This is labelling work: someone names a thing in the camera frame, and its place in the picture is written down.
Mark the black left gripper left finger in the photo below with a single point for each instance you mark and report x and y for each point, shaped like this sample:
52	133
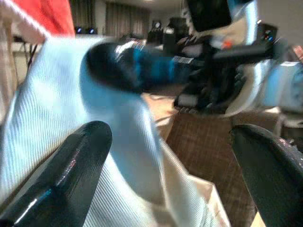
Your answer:
71	172

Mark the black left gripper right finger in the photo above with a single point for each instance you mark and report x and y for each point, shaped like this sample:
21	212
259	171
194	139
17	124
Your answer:
274	179

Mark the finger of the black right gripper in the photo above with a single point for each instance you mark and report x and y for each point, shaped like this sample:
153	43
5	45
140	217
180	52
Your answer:
123	68

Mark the white ribbed cloth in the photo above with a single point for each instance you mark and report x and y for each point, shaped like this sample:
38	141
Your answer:
49	99

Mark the grey pleated curtain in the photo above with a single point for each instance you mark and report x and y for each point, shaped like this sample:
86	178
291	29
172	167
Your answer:
125	20

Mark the brown woven mat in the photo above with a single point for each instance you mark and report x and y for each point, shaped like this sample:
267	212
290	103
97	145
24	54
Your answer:
208	160

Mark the red cloth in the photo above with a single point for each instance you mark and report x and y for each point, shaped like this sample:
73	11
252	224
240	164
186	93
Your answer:
50	16

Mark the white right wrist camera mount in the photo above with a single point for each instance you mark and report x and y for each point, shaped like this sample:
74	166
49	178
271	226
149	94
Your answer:
272	85

